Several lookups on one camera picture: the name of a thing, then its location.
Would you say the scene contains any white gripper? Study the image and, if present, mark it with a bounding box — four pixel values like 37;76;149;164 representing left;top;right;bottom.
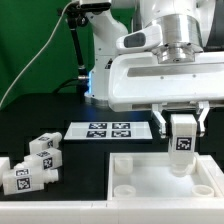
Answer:
108;52;224;138

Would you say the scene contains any white square tabletop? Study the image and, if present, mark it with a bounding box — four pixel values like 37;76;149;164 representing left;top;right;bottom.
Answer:
107;153;218;200

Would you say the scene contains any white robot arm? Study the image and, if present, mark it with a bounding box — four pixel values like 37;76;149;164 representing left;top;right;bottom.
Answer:
78;0;224;135

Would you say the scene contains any white marker plate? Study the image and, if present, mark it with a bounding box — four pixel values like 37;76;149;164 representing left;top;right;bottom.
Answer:
64;122;152;140

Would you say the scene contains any white front fence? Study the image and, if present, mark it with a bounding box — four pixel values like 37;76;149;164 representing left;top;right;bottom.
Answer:
0;198;224;224

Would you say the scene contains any white block far left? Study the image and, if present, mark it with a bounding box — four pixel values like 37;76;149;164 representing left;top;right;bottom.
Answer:
0;157;10;187

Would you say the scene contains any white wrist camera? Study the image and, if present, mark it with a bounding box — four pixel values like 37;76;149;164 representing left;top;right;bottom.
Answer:
116;24;163;54

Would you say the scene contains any black cable at base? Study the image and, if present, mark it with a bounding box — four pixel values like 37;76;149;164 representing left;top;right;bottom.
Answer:
51;77;88;95

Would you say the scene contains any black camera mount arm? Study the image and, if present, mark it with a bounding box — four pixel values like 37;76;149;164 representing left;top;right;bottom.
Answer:
65;2;89;94

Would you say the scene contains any white cable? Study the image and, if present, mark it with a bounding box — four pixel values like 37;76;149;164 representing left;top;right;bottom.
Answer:
0;0;80;109

